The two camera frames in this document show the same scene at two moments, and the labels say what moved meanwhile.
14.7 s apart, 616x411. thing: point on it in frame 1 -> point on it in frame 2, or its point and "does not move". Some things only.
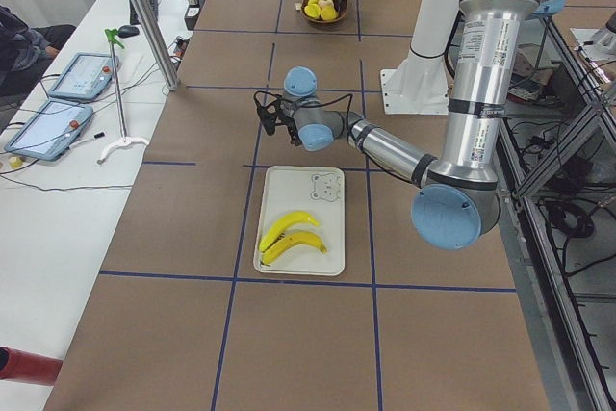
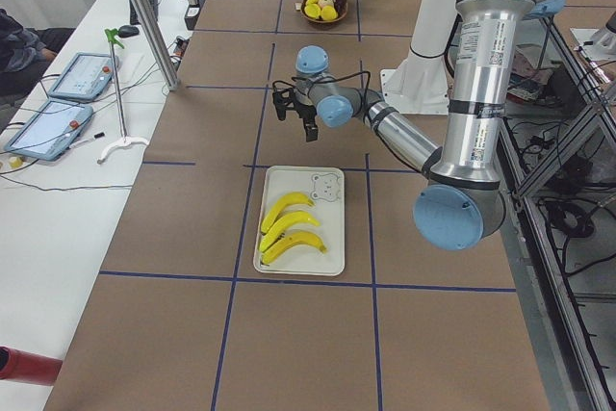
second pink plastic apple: (322, 2) does not move
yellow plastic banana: (278, 227) does not move
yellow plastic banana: (293, 240) does not move
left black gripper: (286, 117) -> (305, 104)
